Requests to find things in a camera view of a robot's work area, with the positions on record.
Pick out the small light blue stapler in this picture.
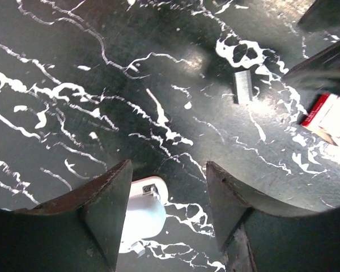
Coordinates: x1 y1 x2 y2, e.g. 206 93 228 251
119 176 168 254

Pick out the staple strip piece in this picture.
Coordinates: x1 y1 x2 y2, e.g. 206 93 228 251
234 70 253 104
131 241 146 257

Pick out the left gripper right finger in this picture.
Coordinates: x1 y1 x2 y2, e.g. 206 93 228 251
206 161 340 271

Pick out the staples box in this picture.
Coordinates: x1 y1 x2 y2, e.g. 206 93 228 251
301 93 340 146

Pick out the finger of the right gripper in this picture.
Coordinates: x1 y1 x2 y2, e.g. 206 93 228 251
282 40 340 96
297 0 340 31

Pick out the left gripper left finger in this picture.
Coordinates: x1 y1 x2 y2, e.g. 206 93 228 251
0 160 133 271

